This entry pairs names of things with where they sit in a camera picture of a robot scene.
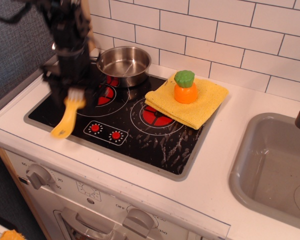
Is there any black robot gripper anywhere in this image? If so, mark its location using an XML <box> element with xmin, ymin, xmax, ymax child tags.
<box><xmin>41</xmin><ymin>49</ymin><xmax>103</xmax><ymax>112</ymax></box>

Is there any yellow dish brush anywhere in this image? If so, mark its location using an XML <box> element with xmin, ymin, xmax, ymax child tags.
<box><xmin>51</xmin><ymin>88</ymin><xmax>86</xmax><ymax>139</ymax></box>

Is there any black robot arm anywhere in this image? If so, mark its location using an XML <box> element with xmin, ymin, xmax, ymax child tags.
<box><xmin>26</xmin><ymin>0</ymin><xmax>105</xmax><ymax>113</ymax></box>

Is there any left red stove knob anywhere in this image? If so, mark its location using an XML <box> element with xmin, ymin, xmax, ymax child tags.
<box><xmin>90</xmin><ymin>124</ymin><xmax>100</xmax><ymax>133</ymax></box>

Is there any red stove knob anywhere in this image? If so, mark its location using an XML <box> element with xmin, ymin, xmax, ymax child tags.
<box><xmin>90</xmin><ymin>124</ymin><xmax>100</xmax><ymax>133</ymax></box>
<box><xmin>111</xmin><ymin>131</ymin><xmax>121</xmax><ymax>140</ymax></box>

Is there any black toy stovetop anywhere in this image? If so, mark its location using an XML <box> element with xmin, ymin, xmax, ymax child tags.
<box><xmin>23</xmin><ymin>58</ymin><xmax>221</xmax><ymax>182</ymax></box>

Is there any right red stove knob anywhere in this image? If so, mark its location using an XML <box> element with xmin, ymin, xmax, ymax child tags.
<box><xmin>111</xmin><ymin>131</ymin><xmax>121</xmax><ymax>140</ymax></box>

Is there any stainless steel pot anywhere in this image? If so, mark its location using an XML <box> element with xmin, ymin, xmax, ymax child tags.
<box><xmin>90</xmin><ymin>46</ymin><xmax>152</xmax><ymax>88</ymax></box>

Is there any grey timer knob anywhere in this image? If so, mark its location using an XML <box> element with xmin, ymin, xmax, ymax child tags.
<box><xmin>26</xmin><ymin>164</ymin><xmax>52</xmax><ymax>190</ymax></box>

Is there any orange toy carrot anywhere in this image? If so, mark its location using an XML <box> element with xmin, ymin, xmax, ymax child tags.
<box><xmin>174</xmin><ymin>70</ymin><xmax>198</xmax><ymax>104</ymax></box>

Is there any yellow folded cloth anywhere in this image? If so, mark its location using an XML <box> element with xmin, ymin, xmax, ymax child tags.
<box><xmin>145</xmin><ymin>70</ymin><xmax>229</xmax><ymax>130</ymax></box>

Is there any grey oven temperature knob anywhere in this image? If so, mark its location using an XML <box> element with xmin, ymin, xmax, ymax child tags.
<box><xmin>122</xmin><ymin>208</ymin><xmax>155</xmax><ymax>238</ymax></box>

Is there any orange yellow object bottom corner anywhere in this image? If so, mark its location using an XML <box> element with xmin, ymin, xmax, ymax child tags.
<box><xmin>0</xmin><ymin>229</ymin><xmax>25</xmax><ymax>240</ymax></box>

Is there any grey sink basin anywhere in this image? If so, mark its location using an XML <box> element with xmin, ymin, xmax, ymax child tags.
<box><xmin>229</xmin><ymin>112</ymin><xmax>300</xmax><ymax>229</ymax></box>

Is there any grey oven door handle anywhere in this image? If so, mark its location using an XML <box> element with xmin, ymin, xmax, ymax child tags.
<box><xmin>59</xmin><ymin>207</ymin><xmax>128</xmax><ymax>240</ymax></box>

